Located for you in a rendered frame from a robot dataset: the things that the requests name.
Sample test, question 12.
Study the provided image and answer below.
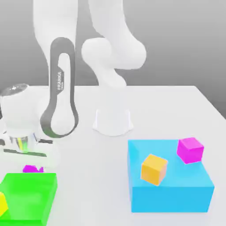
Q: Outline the small magenta cube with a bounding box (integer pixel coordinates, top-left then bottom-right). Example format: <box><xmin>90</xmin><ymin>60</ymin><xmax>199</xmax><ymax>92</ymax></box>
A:
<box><xmin>23</xmin><ymin>165</ymin><xmax>44</xmax><ymax>173</ymax></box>
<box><xmin>176</xmin><ymin>137</ymin><xmax>205</xmax><ymax>165</ymax></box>

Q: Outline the small orange cube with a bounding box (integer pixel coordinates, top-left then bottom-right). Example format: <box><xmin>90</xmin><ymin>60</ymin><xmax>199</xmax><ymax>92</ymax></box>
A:
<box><xmin>140</xmin><ymin>154</ymin><xmax>169</xmax><ymax>186</ymax></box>

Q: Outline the small yellow cube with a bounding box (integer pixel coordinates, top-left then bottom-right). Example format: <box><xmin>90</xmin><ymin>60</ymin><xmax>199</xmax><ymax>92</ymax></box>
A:
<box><xmin>0</xmin><ymin>191</ymin><xmax>9</xmax><ymax>217</ymax></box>

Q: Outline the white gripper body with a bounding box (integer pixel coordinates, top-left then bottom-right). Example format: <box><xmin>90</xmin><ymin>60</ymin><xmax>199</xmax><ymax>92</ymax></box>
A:
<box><xmin>0</xmin><ymin>147</ymin><xmax>53</xmax><ymax>167</ymax></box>

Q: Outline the large green box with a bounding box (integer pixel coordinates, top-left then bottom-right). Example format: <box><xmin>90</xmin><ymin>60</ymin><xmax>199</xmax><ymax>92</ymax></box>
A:
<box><xmin>0</xmin><ymin>172</ymin><xmax>58</xmax><ymax>226</ymax></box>

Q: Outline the large blue box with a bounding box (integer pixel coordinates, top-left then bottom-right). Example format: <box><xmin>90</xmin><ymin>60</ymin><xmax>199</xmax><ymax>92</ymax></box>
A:
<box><xmin>127</xmin><ymin>139</ymin><xmax>215</xmax><ymax>214</ymax></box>

